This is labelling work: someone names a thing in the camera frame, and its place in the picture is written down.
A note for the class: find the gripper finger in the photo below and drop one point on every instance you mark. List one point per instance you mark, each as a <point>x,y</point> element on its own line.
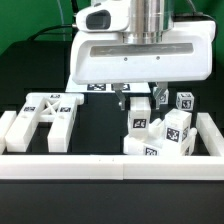
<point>159,95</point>
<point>118,88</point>

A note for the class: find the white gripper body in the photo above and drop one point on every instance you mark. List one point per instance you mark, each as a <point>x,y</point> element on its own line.
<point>134,41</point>

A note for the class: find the white chair seat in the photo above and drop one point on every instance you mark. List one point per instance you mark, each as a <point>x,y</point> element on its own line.
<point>162,141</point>

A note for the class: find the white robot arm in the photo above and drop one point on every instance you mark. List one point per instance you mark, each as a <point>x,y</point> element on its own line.
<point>137,41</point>

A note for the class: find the small white marker cube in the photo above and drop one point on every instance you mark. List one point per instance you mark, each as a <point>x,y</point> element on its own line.
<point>164,98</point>

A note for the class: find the right white marker cube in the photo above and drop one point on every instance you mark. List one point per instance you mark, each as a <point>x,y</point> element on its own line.
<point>185,101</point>

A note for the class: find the white marker sheet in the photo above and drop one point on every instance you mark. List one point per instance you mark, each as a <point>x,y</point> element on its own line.
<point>72,87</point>

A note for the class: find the white U-shaped fence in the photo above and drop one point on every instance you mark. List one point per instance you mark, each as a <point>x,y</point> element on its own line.
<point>91,167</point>

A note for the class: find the white chair back frame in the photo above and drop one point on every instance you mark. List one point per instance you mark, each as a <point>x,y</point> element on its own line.
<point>58,109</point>

